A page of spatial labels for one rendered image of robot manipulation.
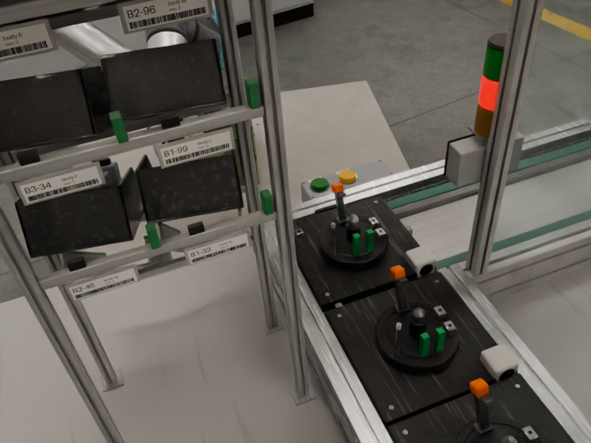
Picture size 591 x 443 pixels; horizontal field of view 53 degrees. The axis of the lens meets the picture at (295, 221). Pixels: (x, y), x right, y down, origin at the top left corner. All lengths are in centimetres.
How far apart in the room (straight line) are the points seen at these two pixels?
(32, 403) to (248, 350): 41
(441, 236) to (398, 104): 224
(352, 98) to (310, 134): 23
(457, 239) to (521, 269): 15
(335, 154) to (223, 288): 54
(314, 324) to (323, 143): 71
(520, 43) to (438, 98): 268
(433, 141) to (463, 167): 219
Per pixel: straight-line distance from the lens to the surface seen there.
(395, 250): 121
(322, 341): 108
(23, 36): 61
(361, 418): 99
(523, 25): 90
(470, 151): 102
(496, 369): 103
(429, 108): 349
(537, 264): 129
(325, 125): 177
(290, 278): 88
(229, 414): 113
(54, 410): 124
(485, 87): 98
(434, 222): 136
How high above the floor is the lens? 183
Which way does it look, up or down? 42 degrees down
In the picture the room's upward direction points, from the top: 5 degrees counter-clockwise
